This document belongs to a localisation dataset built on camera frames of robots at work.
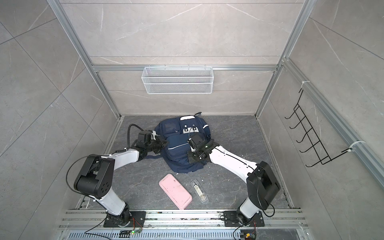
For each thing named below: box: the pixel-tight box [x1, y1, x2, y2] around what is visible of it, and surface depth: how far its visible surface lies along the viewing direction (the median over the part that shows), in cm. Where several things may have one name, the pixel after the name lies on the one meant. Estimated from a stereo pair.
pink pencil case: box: [159, 173, 193, 210], surface depth 82 cm
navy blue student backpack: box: [155, 112, 211, 173], surface depth 96 cm
